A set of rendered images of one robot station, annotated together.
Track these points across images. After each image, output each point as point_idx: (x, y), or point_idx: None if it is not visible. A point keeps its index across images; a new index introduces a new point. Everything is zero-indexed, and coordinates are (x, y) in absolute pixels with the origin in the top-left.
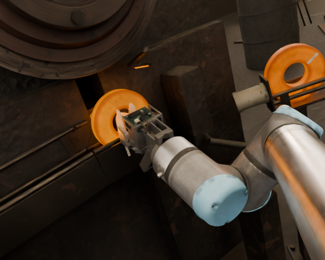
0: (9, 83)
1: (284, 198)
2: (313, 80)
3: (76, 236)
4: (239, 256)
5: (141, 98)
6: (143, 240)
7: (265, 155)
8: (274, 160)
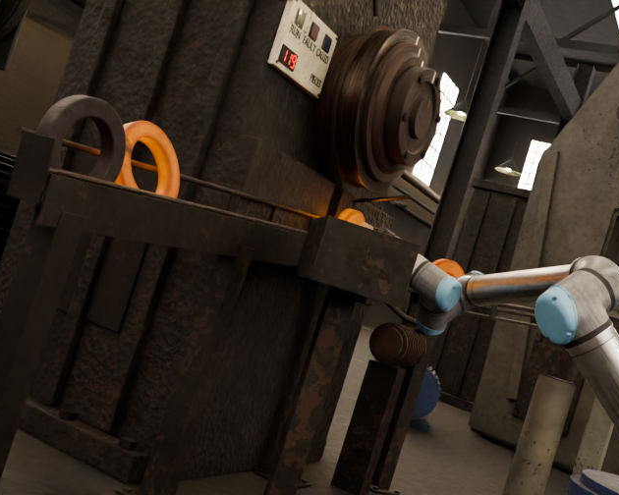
0: (303, 155)
1: (336, 456)
2: None
3: (266, 309)
4: (307, 470)
5: None
6: (279, 365)
7: (468, 286)
8: (484, 279)
